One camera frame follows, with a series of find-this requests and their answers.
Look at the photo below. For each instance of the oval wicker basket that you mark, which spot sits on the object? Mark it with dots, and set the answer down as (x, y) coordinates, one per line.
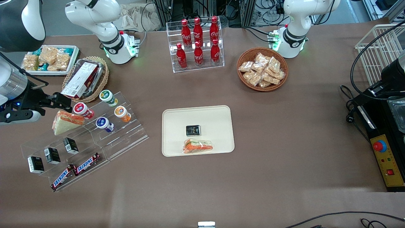
(102, 80)

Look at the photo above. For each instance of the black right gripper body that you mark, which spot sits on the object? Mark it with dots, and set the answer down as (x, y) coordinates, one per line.
(31, 98)

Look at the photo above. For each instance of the snickers bar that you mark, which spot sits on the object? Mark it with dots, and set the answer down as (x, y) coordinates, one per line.
(62, 178)
(87, 164)

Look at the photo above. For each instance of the wrapped flat sandwich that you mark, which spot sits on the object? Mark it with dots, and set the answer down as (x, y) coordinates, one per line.
(197, 146)

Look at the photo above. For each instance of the small black carton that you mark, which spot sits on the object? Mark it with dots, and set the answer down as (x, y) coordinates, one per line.
(70, 145)
(52, 155)
(35, 164)

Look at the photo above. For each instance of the red lid gum bottle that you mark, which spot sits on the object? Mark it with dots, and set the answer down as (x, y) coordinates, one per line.
(83, 110)

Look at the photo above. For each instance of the round brown wicker basket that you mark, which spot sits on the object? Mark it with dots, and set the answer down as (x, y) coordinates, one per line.
(243, 55)

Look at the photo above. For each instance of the green lid gum bottle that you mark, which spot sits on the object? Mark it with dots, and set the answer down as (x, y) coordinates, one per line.
(108, 97)

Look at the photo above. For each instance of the black control box yellow panel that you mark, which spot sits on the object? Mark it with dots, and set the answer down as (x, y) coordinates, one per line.
(387, 155)

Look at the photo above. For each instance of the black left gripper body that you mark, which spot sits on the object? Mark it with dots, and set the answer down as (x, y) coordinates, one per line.
(393, 75)

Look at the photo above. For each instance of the wrapped wedge sandwich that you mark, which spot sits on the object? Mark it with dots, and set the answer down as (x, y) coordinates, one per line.
(65, 123)

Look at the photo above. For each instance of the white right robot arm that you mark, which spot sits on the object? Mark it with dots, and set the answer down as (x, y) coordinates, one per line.
(95, 19)

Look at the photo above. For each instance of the clear acrylic bottle rack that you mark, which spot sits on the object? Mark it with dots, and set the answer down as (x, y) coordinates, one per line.
(171, 38)

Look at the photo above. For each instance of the red white biscuit box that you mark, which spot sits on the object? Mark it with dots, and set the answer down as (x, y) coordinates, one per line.
(80, 79)

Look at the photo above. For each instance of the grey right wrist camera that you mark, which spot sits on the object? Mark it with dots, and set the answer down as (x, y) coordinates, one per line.
(19, 117)

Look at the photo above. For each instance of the small black sachet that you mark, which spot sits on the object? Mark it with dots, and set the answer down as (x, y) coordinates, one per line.
(193, 130)

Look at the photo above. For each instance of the small silver white block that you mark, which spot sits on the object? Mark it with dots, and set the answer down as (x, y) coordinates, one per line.
(206, 224)

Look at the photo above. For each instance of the clear acrylic stepped rack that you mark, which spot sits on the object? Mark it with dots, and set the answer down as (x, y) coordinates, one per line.
(126, 139)

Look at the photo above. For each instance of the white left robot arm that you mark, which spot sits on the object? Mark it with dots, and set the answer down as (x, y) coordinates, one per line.
(295, 31)

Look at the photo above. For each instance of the clear rice cracker pack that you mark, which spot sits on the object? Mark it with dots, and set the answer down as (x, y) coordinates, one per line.
(49, 54)
(62, 60)
(31, 62)

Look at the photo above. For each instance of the clear snack pack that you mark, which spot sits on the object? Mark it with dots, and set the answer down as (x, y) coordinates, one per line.
(261, 59)
(280, 75)
(271, 79)
(274, 65)
(245, 66)
(253, 78)

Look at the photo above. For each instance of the white rectangular bin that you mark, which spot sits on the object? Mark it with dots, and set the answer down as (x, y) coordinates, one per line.
(75, 57)

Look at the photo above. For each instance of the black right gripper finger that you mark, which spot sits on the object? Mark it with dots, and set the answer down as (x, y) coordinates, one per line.
(63, 105)
(57, 97)

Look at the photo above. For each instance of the cream plastic tray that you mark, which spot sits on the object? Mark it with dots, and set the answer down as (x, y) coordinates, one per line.
(218, 126)

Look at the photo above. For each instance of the crumpled beige paper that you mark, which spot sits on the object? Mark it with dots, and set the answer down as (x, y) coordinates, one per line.
(136, 17)

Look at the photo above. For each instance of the orange lid gum bottle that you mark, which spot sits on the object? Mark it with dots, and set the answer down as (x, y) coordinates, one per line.
(122, 113)

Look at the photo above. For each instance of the red cola bottle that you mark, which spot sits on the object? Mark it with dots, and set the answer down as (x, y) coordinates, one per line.
(181, 57)
(198, 31)
(214, 30)
(186, 33)
(215, 54)
(198, 56)

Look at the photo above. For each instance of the blue lid gum bottle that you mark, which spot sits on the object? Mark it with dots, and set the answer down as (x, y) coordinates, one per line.
(103, 123)

